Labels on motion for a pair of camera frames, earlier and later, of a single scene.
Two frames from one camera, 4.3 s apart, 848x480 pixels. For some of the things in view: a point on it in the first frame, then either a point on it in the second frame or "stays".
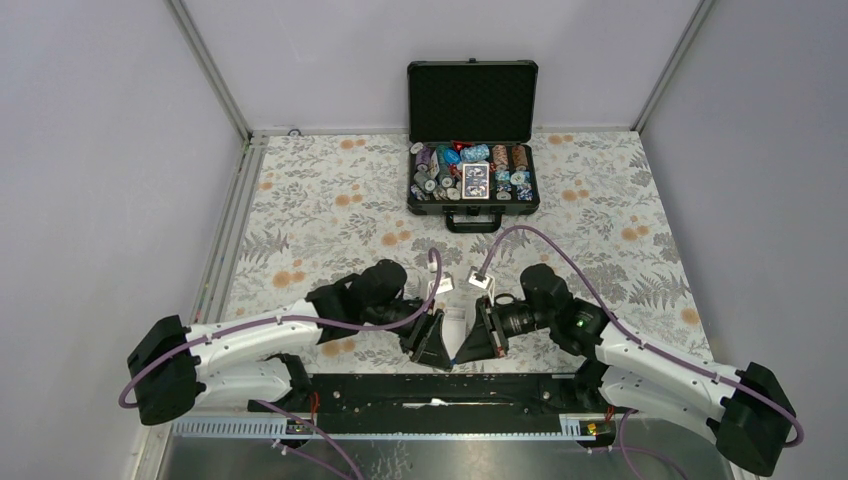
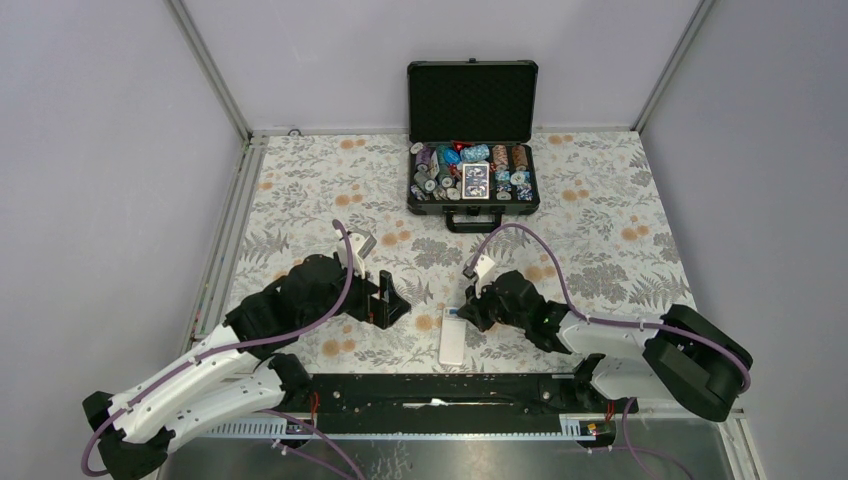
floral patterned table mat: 318,207 stays
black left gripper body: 412,336 → 371,305
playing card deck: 475,181 stays
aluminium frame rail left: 210,296 stays
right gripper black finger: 481,343 → 471,312
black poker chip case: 471,157 stays
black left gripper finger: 431,350 → 393,304
